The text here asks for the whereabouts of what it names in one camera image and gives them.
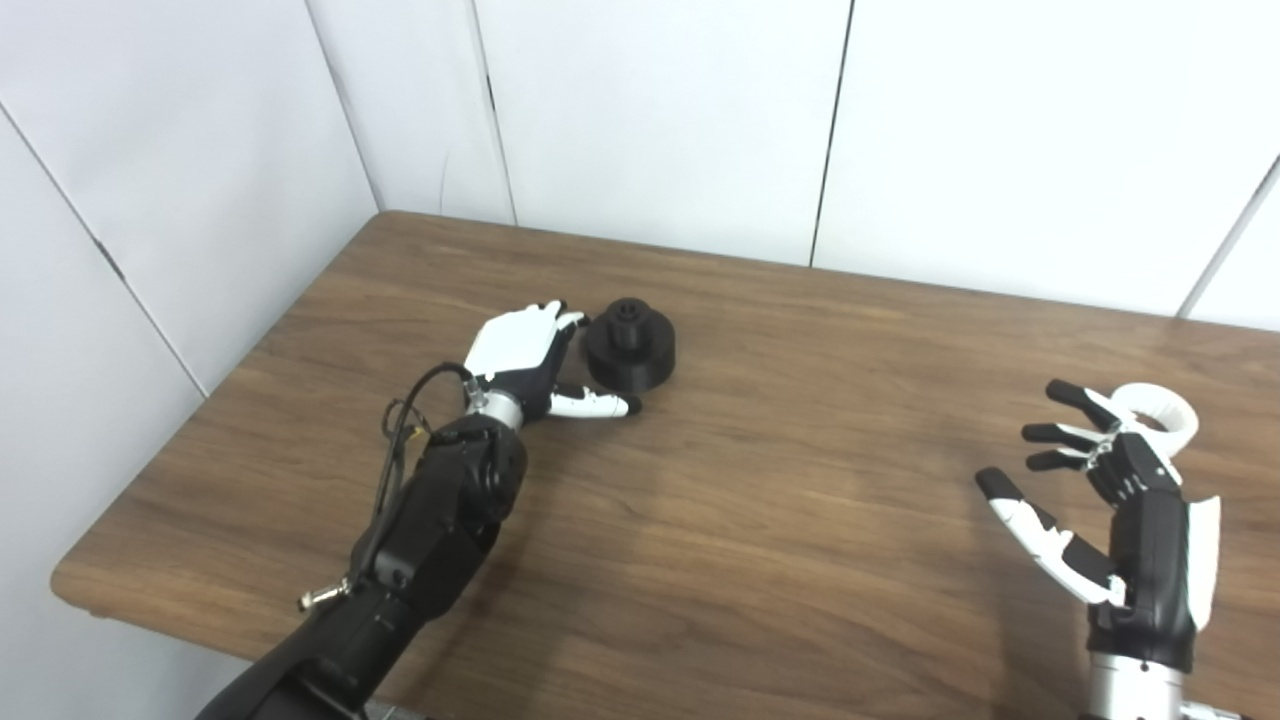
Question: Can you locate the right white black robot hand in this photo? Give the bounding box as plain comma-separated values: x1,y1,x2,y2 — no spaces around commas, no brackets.
975,378,1223,673

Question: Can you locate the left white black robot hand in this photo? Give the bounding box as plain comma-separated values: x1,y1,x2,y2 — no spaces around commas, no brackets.
463,299,643,426

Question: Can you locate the round black stepped part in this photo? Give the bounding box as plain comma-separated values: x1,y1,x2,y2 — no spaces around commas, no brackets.
585,298,677,391

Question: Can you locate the white plastic ring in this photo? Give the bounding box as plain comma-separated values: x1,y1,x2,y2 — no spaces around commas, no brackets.
1105,383,1199,453

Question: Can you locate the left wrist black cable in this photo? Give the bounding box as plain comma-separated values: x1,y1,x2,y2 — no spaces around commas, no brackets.
345,362,473,591

